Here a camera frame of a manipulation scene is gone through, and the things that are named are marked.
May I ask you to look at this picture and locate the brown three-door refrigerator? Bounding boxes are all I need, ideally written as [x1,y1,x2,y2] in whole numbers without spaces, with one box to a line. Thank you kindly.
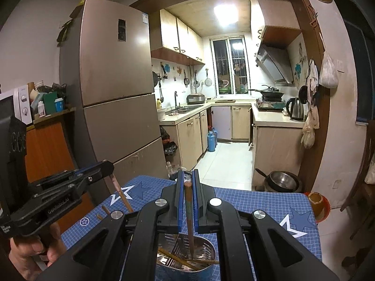
[60,0,169,200]

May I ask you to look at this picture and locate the black hanging pan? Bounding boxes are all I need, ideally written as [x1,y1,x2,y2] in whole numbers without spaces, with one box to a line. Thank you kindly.
[298,85,309,105]

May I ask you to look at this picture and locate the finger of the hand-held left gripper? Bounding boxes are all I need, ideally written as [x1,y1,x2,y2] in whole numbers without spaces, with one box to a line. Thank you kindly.
[31,174,103,204]
[31,160,115,186]

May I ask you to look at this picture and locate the steel electric kettle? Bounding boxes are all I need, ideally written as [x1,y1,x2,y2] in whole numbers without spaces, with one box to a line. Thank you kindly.
[285,97,305,121]

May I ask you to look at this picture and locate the wooden chopstick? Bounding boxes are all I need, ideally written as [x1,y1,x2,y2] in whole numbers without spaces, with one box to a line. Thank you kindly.
[157,247,201,270]
[110,173,135,213]

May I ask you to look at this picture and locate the blue checkered star tablecloth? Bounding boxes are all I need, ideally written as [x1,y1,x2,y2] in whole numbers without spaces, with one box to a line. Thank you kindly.
[60,175,323,281]

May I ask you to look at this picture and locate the row of wooden chopsticks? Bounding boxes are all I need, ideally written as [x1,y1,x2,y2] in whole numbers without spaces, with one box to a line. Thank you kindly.
[184,181,196,259]

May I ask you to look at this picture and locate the white hanging plastic bag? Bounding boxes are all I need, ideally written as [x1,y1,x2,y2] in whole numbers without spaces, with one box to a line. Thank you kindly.
[319,51,339,89]

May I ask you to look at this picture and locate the green box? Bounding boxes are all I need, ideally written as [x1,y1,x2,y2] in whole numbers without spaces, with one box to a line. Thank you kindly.
[42,92,58,115]

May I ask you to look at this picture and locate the gas stove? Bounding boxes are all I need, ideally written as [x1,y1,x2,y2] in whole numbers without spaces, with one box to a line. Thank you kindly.
[255,100,286,112]

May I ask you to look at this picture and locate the blue gas cylinder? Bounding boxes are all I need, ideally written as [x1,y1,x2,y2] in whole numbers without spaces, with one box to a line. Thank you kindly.
[206,131,216,153]

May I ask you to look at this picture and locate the orange wooden cabinet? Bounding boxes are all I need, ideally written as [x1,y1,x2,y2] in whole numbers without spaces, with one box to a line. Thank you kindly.
[25,108,94,232]

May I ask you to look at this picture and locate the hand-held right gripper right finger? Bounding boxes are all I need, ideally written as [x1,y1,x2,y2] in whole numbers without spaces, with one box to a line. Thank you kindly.
[192,169,337,281]

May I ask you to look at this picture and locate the dark green bag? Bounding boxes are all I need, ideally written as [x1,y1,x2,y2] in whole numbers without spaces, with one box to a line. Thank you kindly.
[57,6,84,46]

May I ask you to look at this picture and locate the beige hanging bag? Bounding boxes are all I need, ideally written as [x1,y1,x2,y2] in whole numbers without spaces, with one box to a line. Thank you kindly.
[302,105,320,149]

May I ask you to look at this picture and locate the beige wall cabinets brown base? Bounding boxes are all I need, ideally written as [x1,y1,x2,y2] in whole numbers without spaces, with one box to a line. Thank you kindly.
[151,9,206,66]

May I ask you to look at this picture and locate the steel range hood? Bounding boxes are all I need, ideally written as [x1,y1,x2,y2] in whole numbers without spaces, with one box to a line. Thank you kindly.
[255,43,294,86]

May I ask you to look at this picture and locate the beige cabinet above hood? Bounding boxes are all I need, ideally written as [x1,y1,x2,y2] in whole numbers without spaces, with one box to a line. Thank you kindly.
[250,0,302,49]

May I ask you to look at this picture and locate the black wok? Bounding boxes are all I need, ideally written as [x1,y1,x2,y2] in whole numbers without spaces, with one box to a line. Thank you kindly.
[248,85,285,99]

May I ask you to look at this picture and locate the steel sink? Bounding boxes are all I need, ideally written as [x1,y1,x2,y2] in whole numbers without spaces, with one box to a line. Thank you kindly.
[165,107,203,115]

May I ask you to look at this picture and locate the person's left hand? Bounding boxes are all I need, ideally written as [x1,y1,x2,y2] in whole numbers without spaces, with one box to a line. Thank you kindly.
[9,224,66,280]

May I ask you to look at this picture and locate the white hanging cloth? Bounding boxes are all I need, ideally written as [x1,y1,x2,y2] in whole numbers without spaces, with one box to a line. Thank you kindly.
[306,59,319,91]

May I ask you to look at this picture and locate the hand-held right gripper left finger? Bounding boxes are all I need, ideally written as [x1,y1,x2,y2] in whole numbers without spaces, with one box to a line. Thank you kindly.
[35,170,186,281]

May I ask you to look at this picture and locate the white microwave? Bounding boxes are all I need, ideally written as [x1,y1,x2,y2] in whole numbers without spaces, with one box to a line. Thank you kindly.
[0,86,33,126]

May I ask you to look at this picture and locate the beige kitchen counter cabinets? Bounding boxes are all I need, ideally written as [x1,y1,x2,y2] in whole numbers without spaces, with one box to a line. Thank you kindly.
[160,101,306,192]

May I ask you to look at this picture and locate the orange basin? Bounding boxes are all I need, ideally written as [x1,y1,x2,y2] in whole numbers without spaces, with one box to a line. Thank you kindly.
[305,192,331,223]

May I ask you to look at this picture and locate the blue metal utensil holder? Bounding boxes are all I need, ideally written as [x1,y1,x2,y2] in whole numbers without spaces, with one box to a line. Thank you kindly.
[155,233,220,281]

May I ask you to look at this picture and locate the barred kitchen window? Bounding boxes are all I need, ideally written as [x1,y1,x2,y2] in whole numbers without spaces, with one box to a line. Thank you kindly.
[210,37,249,96]

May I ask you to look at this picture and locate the black trash bag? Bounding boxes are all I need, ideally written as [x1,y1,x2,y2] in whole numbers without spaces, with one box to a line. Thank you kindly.
[162,141,178,156]

